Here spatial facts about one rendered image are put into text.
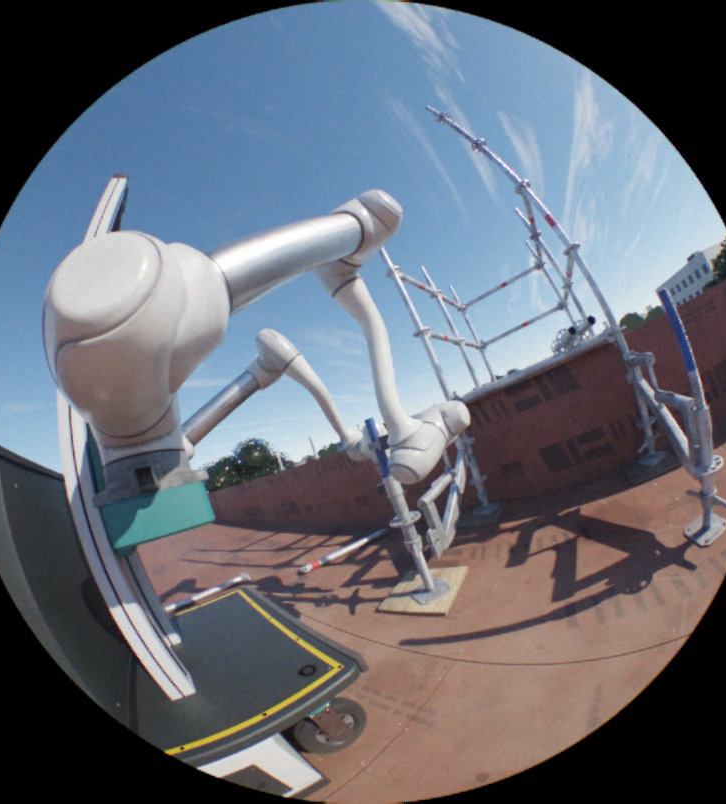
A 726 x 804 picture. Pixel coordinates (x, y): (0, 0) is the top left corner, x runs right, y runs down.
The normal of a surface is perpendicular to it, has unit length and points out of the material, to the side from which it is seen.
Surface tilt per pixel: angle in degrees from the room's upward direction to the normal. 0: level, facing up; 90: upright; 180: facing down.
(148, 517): 90
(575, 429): 90
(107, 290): 89
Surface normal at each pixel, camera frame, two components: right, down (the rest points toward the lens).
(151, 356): 0.83, 0.55
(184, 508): 0.65, -0.34
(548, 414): -0.64, 0.11
